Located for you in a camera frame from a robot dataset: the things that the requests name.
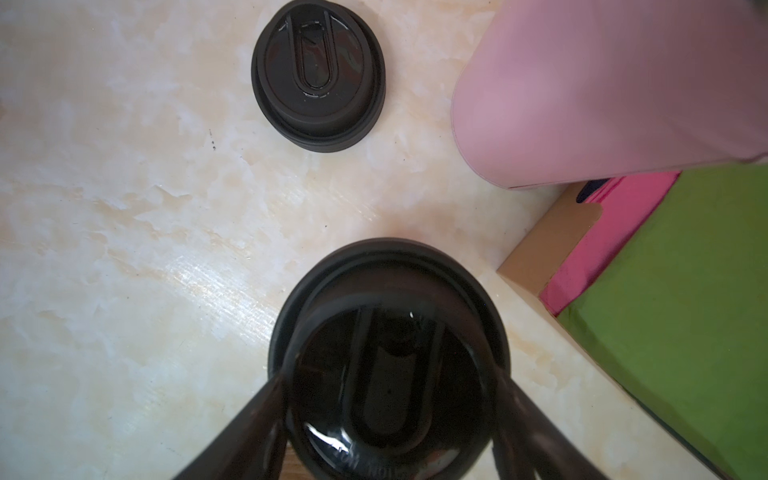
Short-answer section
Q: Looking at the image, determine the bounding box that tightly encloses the green napkin stack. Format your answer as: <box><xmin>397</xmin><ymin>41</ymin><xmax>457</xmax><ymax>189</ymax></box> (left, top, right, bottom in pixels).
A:
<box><xmin>558</xmin><ymin>165</ymin><xmax>767</xmax><ymax>479</ymax></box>

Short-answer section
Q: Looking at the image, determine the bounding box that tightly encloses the pink utensil holder cup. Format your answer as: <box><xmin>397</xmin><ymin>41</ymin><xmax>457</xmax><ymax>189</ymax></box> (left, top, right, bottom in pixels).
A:
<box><xmin>451</xmin><ymin>1</ymin><xmax>767</xmax><ymax>188</ymax></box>

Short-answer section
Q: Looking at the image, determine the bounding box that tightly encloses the pink napkin stack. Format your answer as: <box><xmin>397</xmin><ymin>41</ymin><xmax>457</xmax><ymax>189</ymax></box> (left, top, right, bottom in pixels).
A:
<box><xmin>539</xmin><ymin>172</ymin><xmax>679</xmax><ymax>316</ymax></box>

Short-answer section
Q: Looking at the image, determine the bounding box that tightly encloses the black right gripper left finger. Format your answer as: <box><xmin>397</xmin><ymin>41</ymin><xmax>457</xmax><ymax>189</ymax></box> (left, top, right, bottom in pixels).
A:
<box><xmin>176</xmin><ymin>374</ymin><xmax>287</xmax><ymax>479</ymax></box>

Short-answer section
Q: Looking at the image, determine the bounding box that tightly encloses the black cup lid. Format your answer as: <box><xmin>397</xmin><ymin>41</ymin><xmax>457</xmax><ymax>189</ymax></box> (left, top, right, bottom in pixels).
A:
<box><xmin>251</xmin><ymin>1</ymin><xmax>386</xmax><ymax>153</ymax></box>
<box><xmin>268</xmin><ymin>238</ymin><xmax>510</xmax><ymax>479</ymax></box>

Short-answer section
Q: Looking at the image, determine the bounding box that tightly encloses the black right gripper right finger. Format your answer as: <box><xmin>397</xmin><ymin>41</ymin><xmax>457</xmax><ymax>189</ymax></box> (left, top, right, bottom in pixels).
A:
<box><xmin>492</xmin><ymin>370</ymin><xmax>606</xmax><ymax>480</ymax></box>

